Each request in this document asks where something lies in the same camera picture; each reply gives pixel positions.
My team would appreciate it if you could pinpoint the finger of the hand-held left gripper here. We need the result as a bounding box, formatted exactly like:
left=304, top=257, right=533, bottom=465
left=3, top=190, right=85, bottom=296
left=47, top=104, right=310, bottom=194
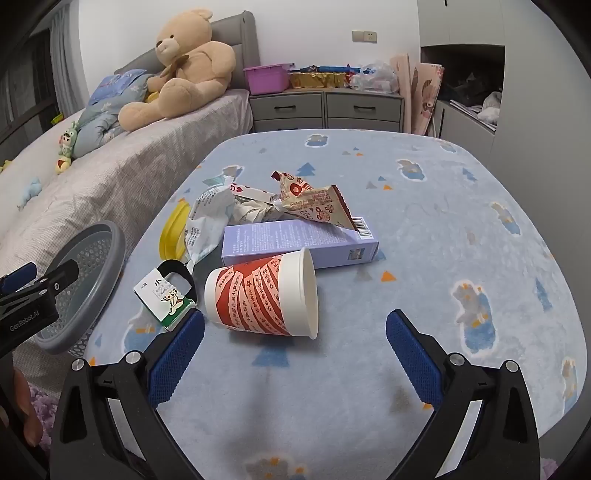
left=0, top=259, right=80, bottom=311
left=0, top=263, right=38, bottom=296

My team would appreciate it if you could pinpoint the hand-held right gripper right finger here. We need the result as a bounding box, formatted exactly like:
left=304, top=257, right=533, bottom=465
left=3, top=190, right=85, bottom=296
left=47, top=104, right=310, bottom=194
left=385, top=308, right=542, bottom=480

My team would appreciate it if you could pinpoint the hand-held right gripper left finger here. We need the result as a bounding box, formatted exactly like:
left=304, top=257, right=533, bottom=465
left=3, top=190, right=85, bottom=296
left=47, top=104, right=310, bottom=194
left=48, top=310, right=218, bottom=480

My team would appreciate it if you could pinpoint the grey mesh basket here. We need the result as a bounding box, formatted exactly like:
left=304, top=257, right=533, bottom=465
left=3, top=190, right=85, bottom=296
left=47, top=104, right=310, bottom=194
left=34, top=220, right=126, bottom=355

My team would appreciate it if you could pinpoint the small white milk carton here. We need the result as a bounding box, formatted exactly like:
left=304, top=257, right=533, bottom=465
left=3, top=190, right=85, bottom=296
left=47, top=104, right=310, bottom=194
left=133, top=260, right=199, bottom=332

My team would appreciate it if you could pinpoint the red patterned paper cup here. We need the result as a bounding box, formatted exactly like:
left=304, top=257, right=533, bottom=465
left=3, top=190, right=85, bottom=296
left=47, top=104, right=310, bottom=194
left=204, top=247, right=319, bottom=340

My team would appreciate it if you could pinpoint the yellow plastic ring lid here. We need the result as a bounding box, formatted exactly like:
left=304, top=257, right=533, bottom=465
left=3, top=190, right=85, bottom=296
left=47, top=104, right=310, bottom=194
left=159, top=200, right=191, bottom=260

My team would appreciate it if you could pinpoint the purple toothpaste box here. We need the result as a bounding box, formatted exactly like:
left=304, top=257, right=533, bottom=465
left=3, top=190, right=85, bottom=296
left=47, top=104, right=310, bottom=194
left=221, top=216, right=380, bottom=270

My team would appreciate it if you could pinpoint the triangular printed snack packet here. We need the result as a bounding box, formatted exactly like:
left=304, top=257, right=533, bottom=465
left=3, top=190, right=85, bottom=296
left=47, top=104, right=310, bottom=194
left=271, top=171, right=358, bottom=230

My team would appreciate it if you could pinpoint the person's left hand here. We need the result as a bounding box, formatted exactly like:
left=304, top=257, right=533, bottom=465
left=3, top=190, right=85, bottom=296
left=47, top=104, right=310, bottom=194
left=13, top=368, right=43, bottom=448

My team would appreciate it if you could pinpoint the small blue plush toy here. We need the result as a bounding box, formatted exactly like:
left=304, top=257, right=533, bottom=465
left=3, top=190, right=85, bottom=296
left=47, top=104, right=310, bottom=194
left=18, top=178, right=43, bottom=210

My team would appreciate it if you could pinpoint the purple fluffy rug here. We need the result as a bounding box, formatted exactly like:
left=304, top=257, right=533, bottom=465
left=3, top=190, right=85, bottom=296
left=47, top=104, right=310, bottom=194
left=23, top=385, right=63, bottom=462

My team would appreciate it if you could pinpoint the bed with grey sheet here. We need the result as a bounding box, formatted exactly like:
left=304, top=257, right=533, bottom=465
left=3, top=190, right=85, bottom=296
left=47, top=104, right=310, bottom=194
left=0, top=88, right=254, bottom=370

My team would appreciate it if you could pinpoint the blue printed blanket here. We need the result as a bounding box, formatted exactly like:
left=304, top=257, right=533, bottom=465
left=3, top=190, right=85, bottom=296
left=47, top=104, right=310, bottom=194
left=85, top=129, right=583, bottom=480

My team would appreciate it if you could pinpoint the small green plush doll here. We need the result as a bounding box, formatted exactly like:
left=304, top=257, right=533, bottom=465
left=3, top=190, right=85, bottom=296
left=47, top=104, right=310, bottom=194
left=55, top=121, right=79, bottom=175

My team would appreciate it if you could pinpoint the white and blue wrapper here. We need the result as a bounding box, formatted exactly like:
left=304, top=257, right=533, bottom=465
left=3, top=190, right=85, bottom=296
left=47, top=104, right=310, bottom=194
left=185, top=175, right=243, bottom=273

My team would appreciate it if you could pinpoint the blue patterned pillow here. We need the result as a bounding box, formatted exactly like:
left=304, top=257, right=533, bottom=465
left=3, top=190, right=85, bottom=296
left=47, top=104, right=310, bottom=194
left=74, top=69, right=158, bottom=158

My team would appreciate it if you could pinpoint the dark window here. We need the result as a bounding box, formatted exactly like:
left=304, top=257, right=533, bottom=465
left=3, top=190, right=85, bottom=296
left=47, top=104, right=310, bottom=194
left=0, top=28, right=61, bottom=153

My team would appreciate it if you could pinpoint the grey curtain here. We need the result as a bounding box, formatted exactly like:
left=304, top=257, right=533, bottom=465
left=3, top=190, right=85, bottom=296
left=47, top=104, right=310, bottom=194
left=48, top=4, right=90, bottom=116

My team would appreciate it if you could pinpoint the large tan teddy bear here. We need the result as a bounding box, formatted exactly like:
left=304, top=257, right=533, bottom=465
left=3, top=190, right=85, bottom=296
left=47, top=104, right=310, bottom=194
left=117, top=8, right=237, bottom=132

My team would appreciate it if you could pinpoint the bear print pink board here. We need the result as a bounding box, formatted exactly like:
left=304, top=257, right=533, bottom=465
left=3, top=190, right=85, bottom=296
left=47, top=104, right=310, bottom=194
left=410, top=62, right=445, bottom=136

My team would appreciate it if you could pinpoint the white cloth bundle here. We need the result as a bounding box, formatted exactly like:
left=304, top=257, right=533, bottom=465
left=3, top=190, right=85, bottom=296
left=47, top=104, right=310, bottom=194
left=478, top=91, right=503, bottom=124

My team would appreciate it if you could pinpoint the grey drawer cabinet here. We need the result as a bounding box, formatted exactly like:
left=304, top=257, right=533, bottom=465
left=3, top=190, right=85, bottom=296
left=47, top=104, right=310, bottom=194
left=248, top=88, right=406, bottom=134

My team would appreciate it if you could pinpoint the plain pink board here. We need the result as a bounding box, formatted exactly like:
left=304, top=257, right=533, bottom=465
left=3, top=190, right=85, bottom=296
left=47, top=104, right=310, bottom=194
left=390, top=54, right=413, bottom=134

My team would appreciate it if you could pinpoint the purple plastic basket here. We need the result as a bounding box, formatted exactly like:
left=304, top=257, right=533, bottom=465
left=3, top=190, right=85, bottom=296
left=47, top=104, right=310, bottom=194
left=243, top=63, right=293, bottom=95

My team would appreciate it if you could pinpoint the dark cloth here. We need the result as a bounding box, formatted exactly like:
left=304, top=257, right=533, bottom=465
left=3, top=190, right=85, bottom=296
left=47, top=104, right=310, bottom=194
left=450, top=69, right=502, bottom=100

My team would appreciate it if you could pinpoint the clear plastic bag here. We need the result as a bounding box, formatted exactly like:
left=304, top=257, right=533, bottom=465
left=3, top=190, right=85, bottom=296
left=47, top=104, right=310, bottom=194
left=348, top=61, right=400, bottom=94

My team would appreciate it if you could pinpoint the gold gift box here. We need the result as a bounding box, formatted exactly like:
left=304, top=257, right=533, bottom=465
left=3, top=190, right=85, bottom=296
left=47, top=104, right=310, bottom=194
left=289, top=71, right=349, bottom=89

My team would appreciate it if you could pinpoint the grey padded headboard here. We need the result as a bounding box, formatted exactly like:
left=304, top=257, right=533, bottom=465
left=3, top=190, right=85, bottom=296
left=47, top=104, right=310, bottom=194
left=115, top=12, right=260, bottom=93

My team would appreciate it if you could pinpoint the white wardrobe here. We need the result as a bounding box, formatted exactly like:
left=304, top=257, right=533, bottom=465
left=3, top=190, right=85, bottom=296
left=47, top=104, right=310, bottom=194
left=418, top=0, right=591, bottom=185

